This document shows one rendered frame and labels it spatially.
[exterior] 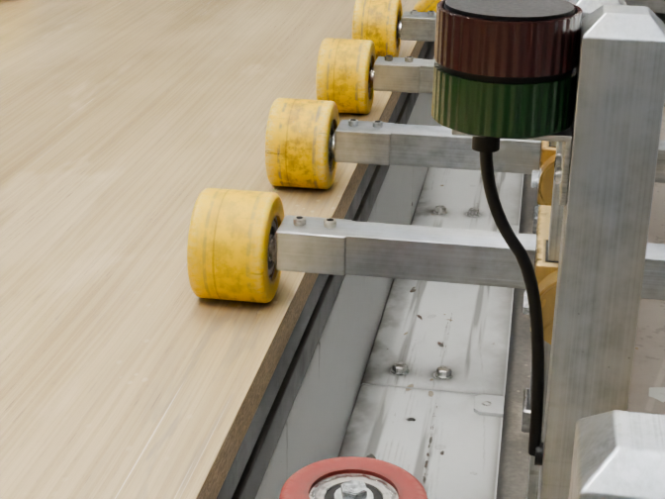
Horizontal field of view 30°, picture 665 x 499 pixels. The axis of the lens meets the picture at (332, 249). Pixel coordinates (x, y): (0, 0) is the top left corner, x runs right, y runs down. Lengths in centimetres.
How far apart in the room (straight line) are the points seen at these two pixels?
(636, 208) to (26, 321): 49
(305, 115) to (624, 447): 82
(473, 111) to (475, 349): 97
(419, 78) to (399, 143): 25
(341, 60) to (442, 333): 37
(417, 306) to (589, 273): 103
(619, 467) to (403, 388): 108
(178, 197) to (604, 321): 63
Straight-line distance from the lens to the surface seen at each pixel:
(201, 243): 87
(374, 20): 157
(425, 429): 130
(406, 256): 86
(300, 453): 103
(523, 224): 164
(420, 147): 110
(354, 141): 110
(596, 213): 53
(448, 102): 52
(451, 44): 51
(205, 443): 73
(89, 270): 97
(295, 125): 109
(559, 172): 53
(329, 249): 87
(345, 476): 69
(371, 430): 130
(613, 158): 53
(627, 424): 31
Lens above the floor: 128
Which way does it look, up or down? 22 degrees down
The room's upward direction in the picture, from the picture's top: 1 degrees clockwise
